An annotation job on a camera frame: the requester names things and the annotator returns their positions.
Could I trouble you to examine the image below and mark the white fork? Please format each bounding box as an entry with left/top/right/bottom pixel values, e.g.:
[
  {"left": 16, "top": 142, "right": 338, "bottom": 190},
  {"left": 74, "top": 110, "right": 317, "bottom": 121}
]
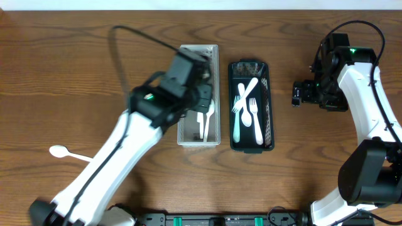
[
  {"left": 249, "top": 98, "right": 263, "bottom": 145},
  {"left": 232, "top": 77, "right": 259, "bottom": 113}
]

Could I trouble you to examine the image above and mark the pale green plastic fork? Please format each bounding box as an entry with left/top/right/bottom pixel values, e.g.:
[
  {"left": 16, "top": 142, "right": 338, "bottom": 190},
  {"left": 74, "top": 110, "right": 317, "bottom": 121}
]
[{"left": 232, "top": 111, "right": 240, "bottom": 143}]

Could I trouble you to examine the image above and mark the black plastic basket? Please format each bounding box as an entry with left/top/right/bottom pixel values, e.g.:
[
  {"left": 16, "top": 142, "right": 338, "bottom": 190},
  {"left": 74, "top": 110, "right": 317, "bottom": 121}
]
[{"left": 228, "top": 59, "right": 274, "bottom": 154}]

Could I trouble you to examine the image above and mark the white spoon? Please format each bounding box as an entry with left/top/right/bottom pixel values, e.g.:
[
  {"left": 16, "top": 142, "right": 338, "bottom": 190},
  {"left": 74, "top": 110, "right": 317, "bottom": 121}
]
[
  {"left": 49, "top": 145, "right": 92, "bottom": 162},
  {"left": 237, "top": 83, "right": 252, "bottom": 127},
  {"left": 197, "top": 112, "right": 204, "bottom": 139}
]

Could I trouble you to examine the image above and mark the clear plastic basket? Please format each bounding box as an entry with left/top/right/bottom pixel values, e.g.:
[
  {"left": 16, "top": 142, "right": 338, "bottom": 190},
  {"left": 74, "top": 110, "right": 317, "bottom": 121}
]
[{"left": 177, "top": 45, "right": 221, "bottom": 148}]

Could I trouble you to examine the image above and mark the left black cable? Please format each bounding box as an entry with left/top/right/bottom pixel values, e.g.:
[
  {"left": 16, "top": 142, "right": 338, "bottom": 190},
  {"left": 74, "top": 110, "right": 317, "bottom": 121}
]
[{"left": 62, "top": 24, "right": 180, "bottom": 226}]

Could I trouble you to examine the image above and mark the black cable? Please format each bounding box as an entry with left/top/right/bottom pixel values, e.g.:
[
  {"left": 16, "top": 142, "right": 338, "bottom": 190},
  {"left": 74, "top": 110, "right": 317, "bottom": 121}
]
[
  {"left": 313, "top": 19, "right": 402, "bottom": 145},
  {"left": 62, "top": 24, "right": 180, "bottom": 226}
]

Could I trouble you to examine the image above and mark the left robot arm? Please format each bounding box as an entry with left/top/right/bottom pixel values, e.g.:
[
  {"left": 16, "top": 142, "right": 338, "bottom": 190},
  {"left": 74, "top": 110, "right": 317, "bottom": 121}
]
[{"left": 29, "top": 45, "right": 219, "bottom": 225}]

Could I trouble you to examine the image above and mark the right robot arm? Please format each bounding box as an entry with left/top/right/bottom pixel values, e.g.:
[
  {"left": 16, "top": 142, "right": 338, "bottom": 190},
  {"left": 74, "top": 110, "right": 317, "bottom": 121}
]
[{"left": 291, "top": 33, "right": 401, "bottom": 225}]

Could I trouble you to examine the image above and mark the right black cable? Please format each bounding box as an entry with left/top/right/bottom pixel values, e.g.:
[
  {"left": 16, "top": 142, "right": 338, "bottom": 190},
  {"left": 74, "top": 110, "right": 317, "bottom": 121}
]
[{"left": 313, "top": 19, "right": 402, "bottom": 145}]

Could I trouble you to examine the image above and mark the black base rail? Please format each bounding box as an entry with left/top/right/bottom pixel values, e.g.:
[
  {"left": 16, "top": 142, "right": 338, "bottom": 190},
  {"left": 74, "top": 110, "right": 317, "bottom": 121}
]
[{"left": 134, "top": 207, "right": 313, "bottom": 226}]

